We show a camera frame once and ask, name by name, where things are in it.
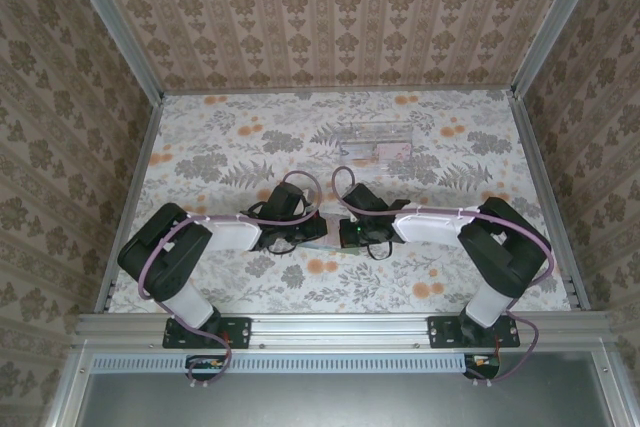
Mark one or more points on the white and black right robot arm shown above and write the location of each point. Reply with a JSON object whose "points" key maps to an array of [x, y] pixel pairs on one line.
{"points": [[425, 227]]}

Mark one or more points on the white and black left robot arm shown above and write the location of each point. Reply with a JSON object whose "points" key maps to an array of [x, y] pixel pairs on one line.
{"points": [[230, 234]]}

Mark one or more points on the aluminium table back rail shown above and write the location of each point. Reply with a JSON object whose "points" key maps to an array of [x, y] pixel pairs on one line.
{"points": [[325, 91]]}

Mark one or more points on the aluminium frame post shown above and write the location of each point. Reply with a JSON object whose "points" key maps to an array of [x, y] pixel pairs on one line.
{"points": [[553, 22], [118, 22]]}

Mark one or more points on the aluminium lower frame profile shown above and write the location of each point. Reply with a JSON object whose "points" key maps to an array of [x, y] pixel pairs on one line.
{"points": [[607, 387], [70, 387]]}

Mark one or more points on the blue and pink card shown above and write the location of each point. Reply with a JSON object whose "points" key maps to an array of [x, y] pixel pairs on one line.
{"points": [[357, 151]]}

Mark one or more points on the black electronics board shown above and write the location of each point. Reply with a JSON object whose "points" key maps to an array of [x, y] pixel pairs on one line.
{"points": [[480, 372], [202, 371]]}

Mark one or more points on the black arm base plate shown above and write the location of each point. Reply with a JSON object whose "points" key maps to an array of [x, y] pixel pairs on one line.
{"points": [[241, 324], [440, 342]]}

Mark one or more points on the grey metal sheet panel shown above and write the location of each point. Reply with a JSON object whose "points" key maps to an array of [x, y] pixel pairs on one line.
{"points": [[340, 397]]}

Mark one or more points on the pink floral credit card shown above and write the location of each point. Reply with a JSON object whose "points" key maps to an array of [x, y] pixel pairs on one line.
{"points": [[333, 229]]}

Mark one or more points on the pale pink card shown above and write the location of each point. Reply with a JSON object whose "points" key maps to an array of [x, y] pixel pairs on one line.
{"points": [[395, 151]]}

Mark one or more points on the aluminium table side rail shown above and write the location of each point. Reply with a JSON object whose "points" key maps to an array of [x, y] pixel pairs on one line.
{"points": [[138, 172], [541, 172]]}

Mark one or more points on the aluminium front rail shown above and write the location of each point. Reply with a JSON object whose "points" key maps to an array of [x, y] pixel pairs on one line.
{"points": [[340, 329]]}

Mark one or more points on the clear acrylic box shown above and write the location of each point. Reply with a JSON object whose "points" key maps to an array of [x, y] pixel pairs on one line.
{"points": [[375, 132]]}

